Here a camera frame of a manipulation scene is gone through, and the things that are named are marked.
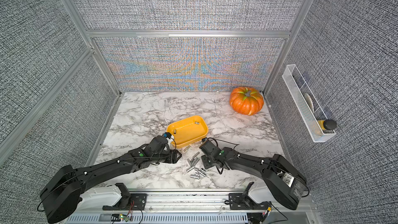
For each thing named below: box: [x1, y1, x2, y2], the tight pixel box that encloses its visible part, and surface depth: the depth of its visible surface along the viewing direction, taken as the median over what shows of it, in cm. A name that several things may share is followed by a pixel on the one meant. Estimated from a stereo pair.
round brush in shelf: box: [304, 92, 315, 113], surface depth 71 cm
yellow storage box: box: [166, 115, 209, 149], surface depth 101 cm
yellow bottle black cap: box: [318, 119, 337, 131], surface depth 63 cm
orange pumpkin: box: [229, 86, 265, 116], surface depth 102 cm
